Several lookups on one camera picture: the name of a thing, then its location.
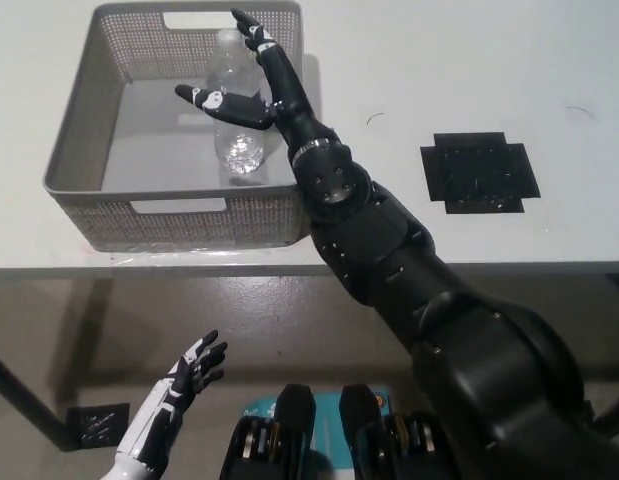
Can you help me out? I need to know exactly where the right robot hand black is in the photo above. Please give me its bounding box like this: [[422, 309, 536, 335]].
[[174, 7, 340, 160]]

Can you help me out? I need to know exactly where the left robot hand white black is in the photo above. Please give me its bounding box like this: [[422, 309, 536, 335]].
[[116, 329, 229, 464]]

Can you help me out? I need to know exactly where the clear plastic water bottle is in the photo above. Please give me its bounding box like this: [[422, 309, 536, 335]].
[[204, 28, 270, 187]]

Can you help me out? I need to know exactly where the black floor tape patch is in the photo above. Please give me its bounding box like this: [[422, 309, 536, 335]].
[[66, 402, 130, 449]]

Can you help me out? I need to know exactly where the dark metal table leg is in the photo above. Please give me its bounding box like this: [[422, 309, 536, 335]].
[[0, 344, 81, 454]]

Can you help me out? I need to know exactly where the grey perforated plastic basket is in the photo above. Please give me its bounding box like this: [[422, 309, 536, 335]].
[[42, 0, 313, 252]]

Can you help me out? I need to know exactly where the black tape square patch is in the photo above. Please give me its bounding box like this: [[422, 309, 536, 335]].
[[419, 131, 542, 216]]

